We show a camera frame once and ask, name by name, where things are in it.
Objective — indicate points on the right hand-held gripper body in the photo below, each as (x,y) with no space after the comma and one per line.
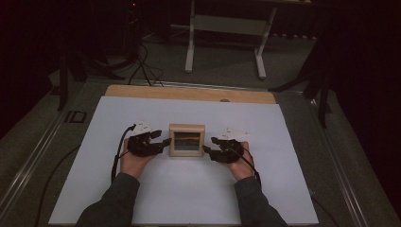
(228,153)

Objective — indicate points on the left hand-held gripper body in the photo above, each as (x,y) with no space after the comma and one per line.
(142,146)

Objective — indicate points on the small wooden box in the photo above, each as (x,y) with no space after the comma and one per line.
(186,140)

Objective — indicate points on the person's left hand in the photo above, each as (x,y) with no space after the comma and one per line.
(134,165)

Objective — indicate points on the person's right hand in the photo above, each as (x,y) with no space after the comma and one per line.
(242,168)

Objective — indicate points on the white table mat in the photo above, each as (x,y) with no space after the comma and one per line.
(189,189)

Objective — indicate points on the black floor socket plate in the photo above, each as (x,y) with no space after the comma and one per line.
(75,117)

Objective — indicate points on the black tripod stand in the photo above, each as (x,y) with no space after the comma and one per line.
(323,94)

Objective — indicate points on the metal floor rail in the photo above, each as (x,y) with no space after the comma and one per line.
(343,176)
(220,85)
(28,167)

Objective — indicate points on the white metal table frame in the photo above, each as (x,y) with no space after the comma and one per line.
(230,24)

